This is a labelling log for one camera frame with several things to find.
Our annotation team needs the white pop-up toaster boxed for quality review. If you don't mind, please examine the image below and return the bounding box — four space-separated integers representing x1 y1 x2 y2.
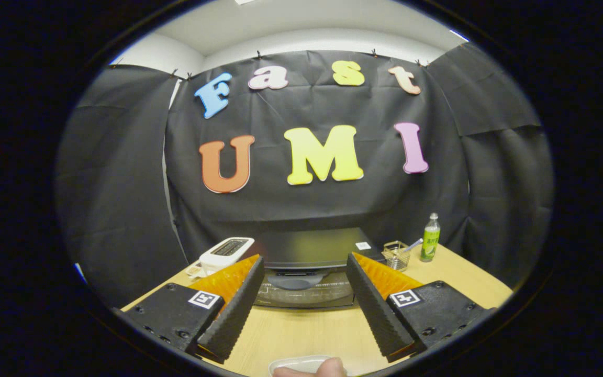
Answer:
199 237 255 276

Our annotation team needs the green drink bottle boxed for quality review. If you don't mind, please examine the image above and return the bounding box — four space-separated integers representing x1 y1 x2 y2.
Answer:
420 213 441 263

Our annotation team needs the metal wire basket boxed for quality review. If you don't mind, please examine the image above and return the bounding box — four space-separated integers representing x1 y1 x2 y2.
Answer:
383 241 411 272

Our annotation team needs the black toaster oven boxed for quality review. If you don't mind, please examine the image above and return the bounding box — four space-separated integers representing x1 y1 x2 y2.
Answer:
253 227 386 309

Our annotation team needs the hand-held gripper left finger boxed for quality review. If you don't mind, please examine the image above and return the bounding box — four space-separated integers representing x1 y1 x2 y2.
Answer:
121 255 265 364

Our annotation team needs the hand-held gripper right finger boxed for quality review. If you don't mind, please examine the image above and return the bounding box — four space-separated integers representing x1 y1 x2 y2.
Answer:
345 252 496 363

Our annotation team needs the white plate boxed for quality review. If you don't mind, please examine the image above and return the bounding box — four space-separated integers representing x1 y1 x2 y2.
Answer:
269 355 333 375

